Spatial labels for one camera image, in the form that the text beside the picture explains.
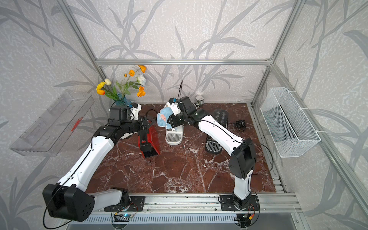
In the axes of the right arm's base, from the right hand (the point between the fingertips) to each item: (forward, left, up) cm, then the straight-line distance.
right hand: (168, 119), depth 80 cm
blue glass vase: (+22, +36, -7) cm, 43 cm away
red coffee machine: (-11, +11, -7) cm, 17 cm away
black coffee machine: (-6, -26, -23) cm, 35 cm away
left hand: (-2, +8, +2) cm, 9 cm away
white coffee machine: (+3, 0, -23) cm, 23 cm away
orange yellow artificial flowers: (+40, +30, 0) cm, 50 cm away
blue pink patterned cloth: (+2, +1, +4) cm, 4 cm away
